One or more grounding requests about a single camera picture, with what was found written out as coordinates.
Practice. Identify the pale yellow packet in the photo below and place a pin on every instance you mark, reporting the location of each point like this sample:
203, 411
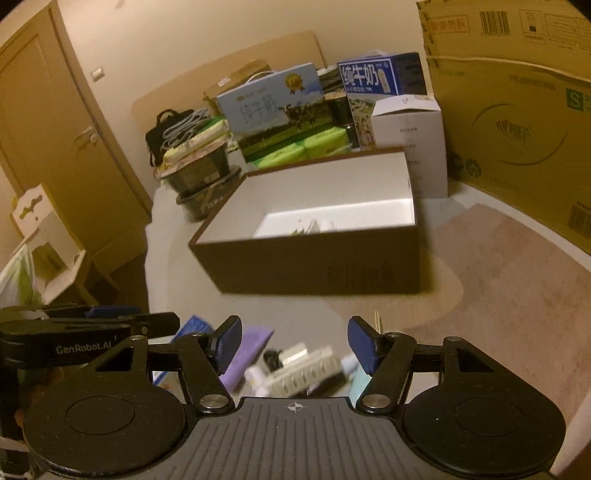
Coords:
203, 138

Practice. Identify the green tissue pack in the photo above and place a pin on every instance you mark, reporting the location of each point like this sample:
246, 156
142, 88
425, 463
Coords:
281, 154
325, 141

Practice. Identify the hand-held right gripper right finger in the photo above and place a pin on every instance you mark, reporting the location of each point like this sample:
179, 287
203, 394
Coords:
360, 341

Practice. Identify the white paper box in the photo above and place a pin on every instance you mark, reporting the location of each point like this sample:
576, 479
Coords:
415, 147

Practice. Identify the large brown cardboard box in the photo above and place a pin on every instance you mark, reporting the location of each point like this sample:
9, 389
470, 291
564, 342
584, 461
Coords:
517, 120

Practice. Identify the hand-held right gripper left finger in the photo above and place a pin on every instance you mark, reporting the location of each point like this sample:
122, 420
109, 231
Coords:
231, 341

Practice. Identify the dark blue milk carton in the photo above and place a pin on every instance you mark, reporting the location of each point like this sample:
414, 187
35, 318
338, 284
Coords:
369, 74

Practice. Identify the thin wooden stick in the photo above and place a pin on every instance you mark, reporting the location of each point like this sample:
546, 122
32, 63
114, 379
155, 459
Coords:
379, 323

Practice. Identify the white light switch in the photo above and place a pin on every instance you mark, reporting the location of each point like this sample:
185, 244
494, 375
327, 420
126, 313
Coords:
97, 74

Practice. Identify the purple packet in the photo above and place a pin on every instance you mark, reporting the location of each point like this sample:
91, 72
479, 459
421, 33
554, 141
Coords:
251, 344

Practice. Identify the white small chair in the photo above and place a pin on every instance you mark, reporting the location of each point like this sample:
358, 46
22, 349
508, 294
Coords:
46, 230

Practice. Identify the patterned bed sheet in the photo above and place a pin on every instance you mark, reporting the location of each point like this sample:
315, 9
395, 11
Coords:
485, 300

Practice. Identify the wooden door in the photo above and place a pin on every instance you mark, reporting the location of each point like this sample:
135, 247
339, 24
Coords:
55, 138

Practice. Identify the white teal tube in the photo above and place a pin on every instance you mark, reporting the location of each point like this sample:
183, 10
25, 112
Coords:
358, 390

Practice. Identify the light blue cow milk carton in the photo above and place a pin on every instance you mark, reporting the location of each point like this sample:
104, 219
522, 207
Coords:
272, 115

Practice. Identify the small brown cardboard box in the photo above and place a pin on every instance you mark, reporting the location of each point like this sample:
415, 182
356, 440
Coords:
240, 76

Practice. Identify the black bag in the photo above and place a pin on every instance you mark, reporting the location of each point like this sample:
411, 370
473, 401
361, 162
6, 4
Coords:
154, 138

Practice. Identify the white small bottle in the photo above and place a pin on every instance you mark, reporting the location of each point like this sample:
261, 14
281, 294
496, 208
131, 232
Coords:
255, 378

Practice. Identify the black instant noodle bowl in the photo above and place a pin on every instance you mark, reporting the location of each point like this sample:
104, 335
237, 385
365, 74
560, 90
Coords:
203, 170
203, 203

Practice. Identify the grey striped cloth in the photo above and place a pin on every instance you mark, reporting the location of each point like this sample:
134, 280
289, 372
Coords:
184, 127

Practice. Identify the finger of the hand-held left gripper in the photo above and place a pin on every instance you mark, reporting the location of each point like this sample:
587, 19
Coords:
99, 312
157, 323

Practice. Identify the white hair claw clip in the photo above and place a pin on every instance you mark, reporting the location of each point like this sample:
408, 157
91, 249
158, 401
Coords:
304, 371

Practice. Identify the flat cardboard sheet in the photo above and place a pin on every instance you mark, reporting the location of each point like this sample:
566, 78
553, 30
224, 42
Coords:
184, 87

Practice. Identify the white plastic bag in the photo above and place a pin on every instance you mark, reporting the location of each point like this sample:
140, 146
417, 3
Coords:
18, 277

